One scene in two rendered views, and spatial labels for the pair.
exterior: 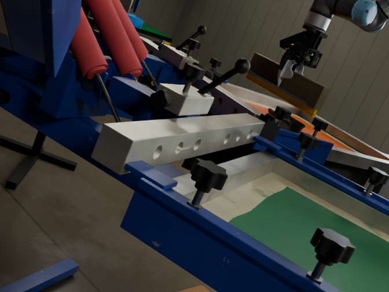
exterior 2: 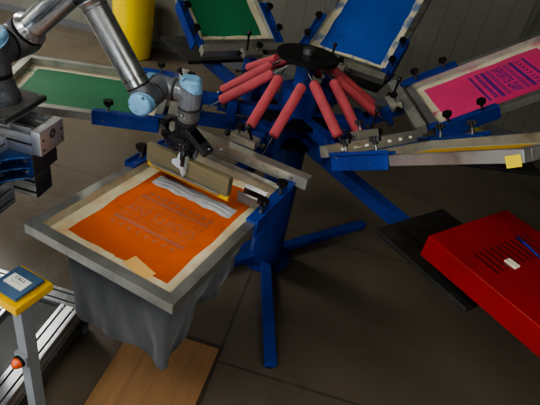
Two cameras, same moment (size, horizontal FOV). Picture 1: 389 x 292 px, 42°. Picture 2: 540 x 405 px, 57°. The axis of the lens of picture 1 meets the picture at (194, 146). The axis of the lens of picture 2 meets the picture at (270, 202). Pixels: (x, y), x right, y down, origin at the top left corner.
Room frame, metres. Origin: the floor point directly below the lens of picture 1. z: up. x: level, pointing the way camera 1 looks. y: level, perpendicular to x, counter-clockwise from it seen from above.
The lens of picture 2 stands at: (3.18, -0.66, 2.07)
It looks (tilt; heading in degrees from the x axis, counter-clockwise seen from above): 34 degrees down; 150
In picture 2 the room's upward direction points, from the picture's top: 12 degrees clockwise
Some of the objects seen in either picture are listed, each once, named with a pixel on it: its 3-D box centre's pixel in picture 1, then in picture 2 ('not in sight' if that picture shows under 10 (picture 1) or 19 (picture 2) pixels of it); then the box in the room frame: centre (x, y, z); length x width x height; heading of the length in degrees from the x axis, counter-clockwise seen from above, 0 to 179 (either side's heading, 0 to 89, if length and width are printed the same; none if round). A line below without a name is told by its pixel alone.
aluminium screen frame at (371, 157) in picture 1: (283, 120); (173, 208); (1.76, -0.25, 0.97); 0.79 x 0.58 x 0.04; 130
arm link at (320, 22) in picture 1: (317, 22); (188, 115); (1.69, -0.20, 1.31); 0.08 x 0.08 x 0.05
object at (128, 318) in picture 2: not in sight; (117, 300); (1.95, -0.47, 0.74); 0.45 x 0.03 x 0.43; 40
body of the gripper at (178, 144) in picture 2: (307, 46); (185, 134); (1.68, -0.20, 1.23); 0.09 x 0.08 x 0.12; 40
